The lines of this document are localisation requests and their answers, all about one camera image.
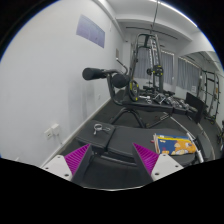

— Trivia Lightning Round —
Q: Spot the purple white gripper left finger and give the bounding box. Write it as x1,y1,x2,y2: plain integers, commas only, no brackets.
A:
43,144,91,181

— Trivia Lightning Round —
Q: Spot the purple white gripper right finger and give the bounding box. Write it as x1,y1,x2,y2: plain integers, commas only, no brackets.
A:
132,143,183,181

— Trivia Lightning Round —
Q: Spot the black padded weight bench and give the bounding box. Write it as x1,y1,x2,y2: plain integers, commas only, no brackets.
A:
71,119,215,190

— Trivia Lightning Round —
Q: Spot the black roller pad bench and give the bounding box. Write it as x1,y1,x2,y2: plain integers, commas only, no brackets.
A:
82,59,205,128

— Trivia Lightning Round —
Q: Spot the grey right window curtain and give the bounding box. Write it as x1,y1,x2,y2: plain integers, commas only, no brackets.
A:
177,58,200,93

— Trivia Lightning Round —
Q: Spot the grey window curtain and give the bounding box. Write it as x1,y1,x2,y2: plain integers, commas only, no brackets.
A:
177,58,200,93
135,46,175,86

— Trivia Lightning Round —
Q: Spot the white wall socket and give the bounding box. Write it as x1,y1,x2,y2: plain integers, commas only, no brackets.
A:
44,124,60,139

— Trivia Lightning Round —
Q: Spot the black cable gym machine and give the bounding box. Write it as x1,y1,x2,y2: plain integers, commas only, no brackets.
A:
125,0,179,104

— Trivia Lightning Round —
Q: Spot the purple wall poster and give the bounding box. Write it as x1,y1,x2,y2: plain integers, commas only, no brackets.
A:
76,15,105,47

